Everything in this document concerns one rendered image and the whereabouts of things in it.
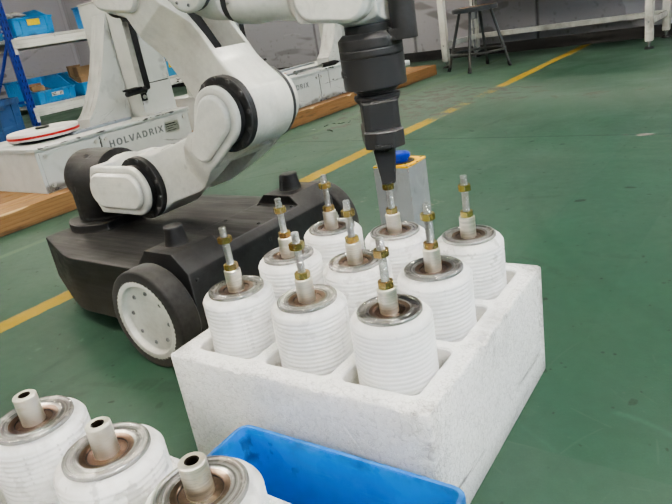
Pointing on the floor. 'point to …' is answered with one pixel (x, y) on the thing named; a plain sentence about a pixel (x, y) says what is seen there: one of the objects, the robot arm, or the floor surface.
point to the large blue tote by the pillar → (10, 117)
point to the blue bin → (329, 473)
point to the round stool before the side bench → (481, 32)
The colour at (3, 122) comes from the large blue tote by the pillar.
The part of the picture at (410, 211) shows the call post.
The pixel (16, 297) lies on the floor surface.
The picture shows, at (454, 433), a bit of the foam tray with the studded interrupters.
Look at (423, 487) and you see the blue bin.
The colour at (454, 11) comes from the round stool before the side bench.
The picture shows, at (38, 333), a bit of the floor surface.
